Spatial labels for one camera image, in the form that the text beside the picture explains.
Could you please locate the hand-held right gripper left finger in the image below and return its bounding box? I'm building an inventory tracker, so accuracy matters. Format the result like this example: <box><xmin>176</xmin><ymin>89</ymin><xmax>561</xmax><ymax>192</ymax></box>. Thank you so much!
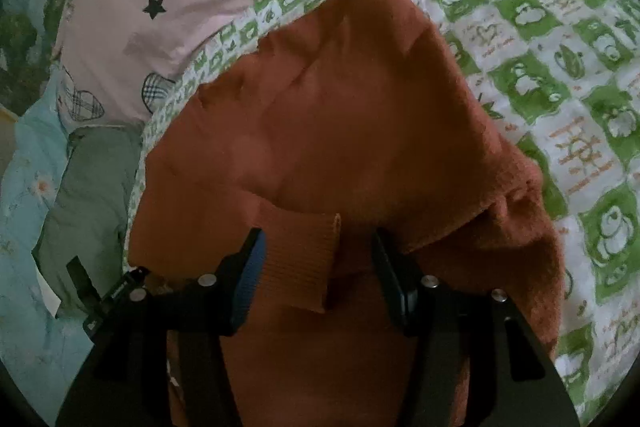
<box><xmin>55</xmin><ymin>228</ymin><xmax>264</xmax><ymax>427</ymax></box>

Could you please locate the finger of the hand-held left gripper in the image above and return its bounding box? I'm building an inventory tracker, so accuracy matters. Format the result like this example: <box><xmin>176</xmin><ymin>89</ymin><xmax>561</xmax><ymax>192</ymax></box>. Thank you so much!
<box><xmin>65</xmin><ymin>256</ymin><xmax>150</xmax><ymax>338</ymax></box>

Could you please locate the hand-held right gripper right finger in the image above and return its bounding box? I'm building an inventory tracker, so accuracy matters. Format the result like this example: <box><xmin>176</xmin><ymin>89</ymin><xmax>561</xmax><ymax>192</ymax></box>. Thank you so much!
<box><xmin>374</xmin><ymin>227</ymin><xmax>582</xmax><ymax>427</ymax></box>

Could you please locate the orange knit sweater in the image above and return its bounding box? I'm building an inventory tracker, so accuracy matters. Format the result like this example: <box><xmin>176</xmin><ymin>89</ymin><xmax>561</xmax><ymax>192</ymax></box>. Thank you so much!
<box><xmin>122</xmin><ymin>0</ymin><xmax>566</xmax><ymax>427</ymax></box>

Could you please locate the grey-green pillow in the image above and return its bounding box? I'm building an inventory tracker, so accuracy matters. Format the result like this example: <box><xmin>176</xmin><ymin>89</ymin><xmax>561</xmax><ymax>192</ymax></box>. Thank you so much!
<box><xmin>32</xmin><ymin>124</ymin><xmax>146</xmax><ymax>320</ymax></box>

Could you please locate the light blue floral sheet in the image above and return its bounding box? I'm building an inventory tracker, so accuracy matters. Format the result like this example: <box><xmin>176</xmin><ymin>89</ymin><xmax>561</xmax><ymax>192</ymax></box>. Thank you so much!
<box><xmin>0</xmin><ymin>0</ymin><xmax>146</xmax><ymax>413</ymax></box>

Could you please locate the pink quilt with plaid hearts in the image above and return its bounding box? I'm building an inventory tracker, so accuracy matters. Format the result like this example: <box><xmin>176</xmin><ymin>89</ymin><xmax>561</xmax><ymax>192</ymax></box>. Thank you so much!
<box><xmin>52</xmin><ymin>0</ymin><xmax>401</xmax><ymax>128</ymax></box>

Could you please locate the green white printed blanket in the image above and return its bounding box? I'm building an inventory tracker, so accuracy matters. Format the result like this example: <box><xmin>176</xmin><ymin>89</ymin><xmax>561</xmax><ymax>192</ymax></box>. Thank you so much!
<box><xmin>122</xmin><ymin>0</ymin><xmax>640</xmax><ymax>427</ymax></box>

